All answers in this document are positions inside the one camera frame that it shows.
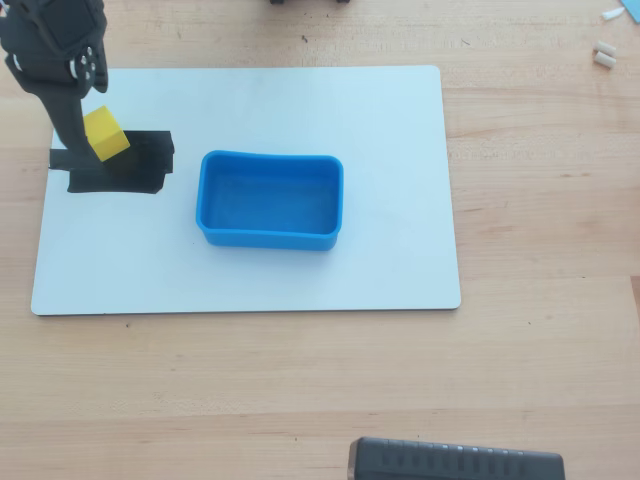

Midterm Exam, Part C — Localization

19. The yellow cube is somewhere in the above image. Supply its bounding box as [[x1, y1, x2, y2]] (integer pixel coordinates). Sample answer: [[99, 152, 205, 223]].
[[82, 104, 131, 163]]

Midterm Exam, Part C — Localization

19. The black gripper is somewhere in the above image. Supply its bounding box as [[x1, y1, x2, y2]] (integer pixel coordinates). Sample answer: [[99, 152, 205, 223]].
[[0, 0, 110, 174]]

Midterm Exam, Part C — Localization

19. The black tape patch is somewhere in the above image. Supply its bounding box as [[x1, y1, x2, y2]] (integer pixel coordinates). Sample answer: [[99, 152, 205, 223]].
[[48, 129, 176, 196]]

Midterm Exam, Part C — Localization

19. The white rectangular board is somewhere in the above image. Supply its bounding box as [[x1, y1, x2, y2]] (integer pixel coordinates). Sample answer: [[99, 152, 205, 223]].
[[30, 64, 463, 317]]

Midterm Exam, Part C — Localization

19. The black ribbed device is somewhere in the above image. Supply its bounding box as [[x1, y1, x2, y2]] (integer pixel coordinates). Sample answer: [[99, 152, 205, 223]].
[[348, 436, 566, 480]]

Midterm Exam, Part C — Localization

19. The blue rectangular plastic bin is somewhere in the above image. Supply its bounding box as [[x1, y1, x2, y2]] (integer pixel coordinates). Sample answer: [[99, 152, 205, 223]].
[[194, 149, 345, 252]]

